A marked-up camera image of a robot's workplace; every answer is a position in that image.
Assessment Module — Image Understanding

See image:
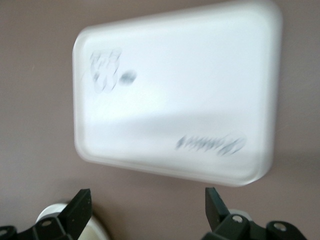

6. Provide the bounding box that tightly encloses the brown table cover mat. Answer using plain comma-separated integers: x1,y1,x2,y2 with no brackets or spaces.
0,0,320,240

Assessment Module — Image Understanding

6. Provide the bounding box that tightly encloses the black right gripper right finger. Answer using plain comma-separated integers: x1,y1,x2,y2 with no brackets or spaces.
202,187,305,240

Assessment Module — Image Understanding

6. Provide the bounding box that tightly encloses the cream round plate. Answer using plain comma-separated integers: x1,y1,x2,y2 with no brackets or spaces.
34,199,110,240

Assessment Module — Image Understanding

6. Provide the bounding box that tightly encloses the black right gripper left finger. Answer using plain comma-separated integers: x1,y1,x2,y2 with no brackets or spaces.
0,188,93,240

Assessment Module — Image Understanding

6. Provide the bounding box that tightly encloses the cream rabbit print tray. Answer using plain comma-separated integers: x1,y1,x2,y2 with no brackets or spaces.
72,0,284,188

